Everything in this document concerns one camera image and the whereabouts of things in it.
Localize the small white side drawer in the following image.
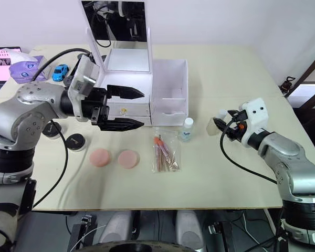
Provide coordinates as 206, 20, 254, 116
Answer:
162, 110, 187, 124

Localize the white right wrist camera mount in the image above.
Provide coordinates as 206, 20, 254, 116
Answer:
238, 97, 269, 149

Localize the frosted bottle with white cap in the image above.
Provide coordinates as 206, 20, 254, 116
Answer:
206, 109, 229, 136

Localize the black round compact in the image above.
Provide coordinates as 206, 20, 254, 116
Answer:
43, 121, 63, 138
67, 133, 88, 152

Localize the pink round makeup sponge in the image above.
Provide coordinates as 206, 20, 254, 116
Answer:
118, 149, 141, 167
89, 148, 112, 168

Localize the purple tissue pack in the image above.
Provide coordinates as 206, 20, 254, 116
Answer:
9, 54, 52, 85

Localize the dark wooden frame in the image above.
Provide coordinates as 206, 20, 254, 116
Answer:
288, 46, 315, 98

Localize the dark round base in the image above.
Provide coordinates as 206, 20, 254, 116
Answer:
78, 240, 200, 252

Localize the grey rounded robot leg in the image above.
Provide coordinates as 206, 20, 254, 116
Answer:
98, 211, 133, 244
175, 209, 204, 250

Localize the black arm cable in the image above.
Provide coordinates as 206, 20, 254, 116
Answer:
31, 48, 92, 209
219, 115, 279, 184

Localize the blue toy car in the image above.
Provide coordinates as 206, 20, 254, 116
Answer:
51, 64, 70, 82

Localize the clear bottle with white cap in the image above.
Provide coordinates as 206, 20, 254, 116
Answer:
181, 117, 194, 143

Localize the brush set in clear bag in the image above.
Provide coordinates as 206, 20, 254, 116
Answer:
151, 127, 183, 174

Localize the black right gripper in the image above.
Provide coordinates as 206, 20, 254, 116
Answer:
212, 109, 249, 144

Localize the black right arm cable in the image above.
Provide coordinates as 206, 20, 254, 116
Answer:
219, 115, 279, 184

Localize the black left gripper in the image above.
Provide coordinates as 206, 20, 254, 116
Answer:
81, 84, 145, 132

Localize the white makeup organizer box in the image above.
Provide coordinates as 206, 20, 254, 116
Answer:
80, 0, 190, 127

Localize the black metal bracket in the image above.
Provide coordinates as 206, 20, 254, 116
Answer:
208, 222, 237, 252
68, 215, 98, 252

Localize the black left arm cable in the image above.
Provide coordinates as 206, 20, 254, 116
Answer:
31, 48, 92, 209

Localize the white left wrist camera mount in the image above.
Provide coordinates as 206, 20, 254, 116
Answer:
67, 55, 100, 122

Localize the mirror lid of organizer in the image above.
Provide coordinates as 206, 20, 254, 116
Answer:
80, 0, 153, 74

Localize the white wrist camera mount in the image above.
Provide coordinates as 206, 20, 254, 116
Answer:
67, 55, 100, 122
238, 97, 269, 149

